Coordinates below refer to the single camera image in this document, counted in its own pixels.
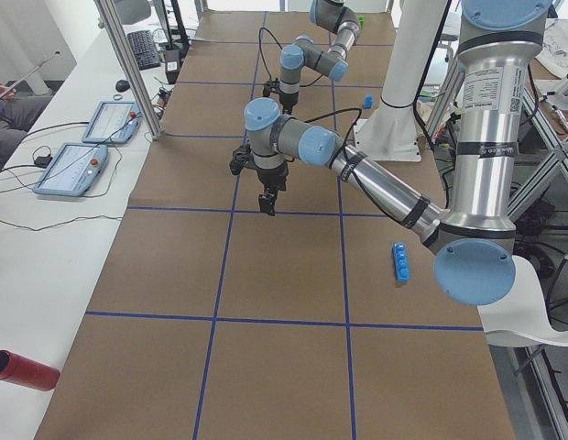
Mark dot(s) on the black keyboard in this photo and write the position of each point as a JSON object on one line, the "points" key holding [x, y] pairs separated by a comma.
{"points": [[144, 49]]}

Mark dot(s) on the small blue block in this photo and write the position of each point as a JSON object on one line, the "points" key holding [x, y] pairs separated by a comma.
{"points": [[368, 101]]}

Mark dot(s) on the black computer mouse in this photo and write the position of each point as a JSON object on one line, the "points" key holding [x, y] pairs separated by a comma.
{"points": [[122, 86]]}

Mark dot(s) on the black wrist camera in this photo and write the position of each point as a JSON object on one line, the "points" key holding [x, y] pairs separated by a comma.
{"points": [[242, 158]]}

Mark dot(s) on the red cylinder tube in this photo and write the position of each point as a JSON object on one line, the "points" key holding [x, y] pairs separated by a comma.
{"points": [[27, 372]]}

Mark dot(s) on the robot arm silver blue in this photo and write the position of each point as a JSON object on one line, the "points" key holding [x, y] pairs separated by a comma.
{"points": [[335, 17], [472, 237]]}

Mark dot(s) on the teach pendant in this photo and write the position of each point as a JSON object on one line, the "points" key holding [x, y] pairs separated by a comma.
{"points": [[73, 170], [112, 122]]}

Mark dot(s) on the aluminium frame truss right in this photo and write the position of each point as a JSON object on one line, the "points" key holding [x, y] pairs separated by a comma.
{"points": [[553, 131]]}

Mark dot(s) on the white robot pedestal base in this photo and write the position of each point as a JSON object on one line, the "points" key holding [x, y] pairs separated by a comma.
{"points": [[390, 132]]}

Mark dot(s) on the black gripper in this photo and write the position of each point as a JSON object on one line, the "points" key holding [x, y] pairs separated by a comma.
{"points": [[289, 99], [271, 176]]}

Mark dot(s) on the seated person grey trousers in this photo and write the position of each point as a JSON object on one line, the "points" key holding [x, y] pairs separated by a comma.
{"points": [[17, 117]]}

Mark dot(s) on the teach pendant near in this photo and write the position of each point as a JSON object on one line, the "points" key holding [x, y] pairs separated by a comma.
{"points": [[73, 170]]}

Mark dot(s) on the teach pendant far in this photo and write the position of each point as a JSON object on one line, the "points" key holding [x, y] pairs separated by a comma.
{"points": [[112, 122]]}

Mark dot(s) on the long blue studded brick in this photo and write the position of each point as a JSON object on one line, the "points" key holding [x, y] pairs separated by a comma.
{"points": [[401, 262]]}

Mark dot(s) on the aluminium frame post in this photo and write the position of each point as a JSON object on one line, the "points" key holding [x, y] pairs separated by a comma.
{"points": [[126, 58]]}

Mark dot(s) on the black power adapter box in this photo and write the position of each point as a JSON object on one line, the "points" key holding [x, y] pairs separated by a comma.
{"points": [[172, 64]]}

